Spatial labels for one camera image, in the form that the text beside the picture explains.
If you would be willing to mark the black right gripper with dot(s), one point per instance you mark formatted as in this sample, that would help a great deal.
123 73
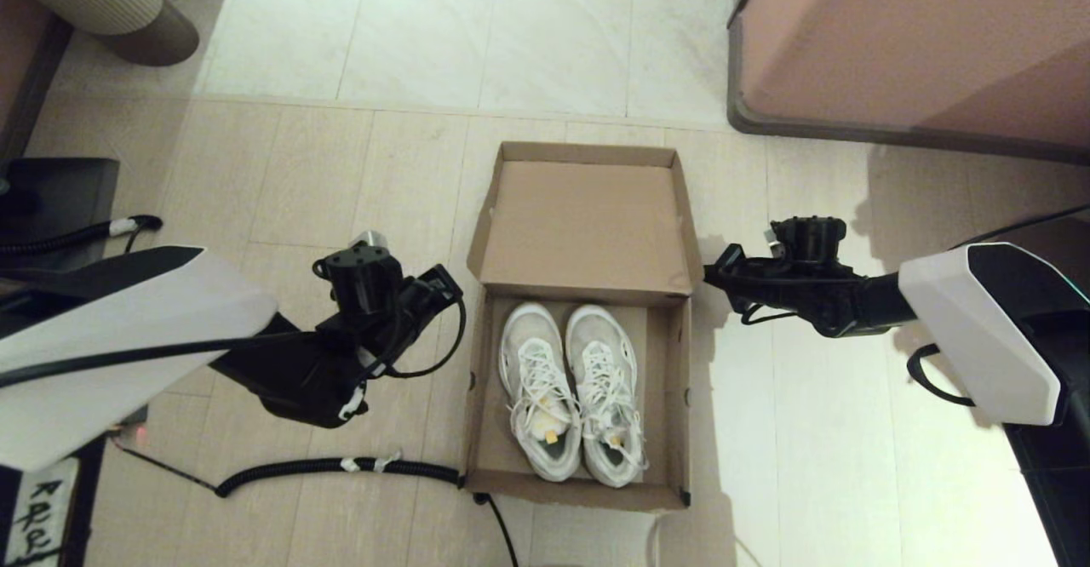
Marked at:
800 286

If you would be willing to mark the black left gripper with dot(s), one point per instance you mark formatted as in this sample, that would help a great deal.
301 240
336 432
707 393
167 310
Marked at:
400 316

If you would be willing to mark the white mesh sneaker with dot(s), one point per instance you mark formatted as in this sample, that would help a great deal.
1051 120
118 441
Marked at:
532 354
605 346

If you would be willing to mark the cardboard shoe box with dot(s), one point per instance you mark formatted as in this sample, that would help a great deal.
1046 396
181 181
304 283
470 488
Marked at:
588 226

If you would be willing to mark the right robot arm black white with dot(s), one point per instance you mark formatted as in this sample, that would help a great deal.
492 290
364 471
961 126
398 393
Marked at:
979 329

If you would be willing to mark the pink cabinet dark trim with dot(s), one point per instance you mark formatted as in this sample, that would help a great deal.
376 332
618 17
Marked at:
894 39

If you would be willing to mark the black flat panel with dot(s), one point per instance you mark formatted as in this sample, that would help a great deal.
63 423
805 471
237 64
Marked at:
60 192

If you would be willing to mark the white handwritten label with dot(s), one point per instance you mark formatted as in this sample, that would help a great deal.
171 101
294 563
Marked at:
38 516

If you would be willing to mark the brown wooden furniture side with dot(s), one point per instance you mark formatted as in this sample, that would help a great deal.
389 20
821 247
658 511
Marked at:
21 65

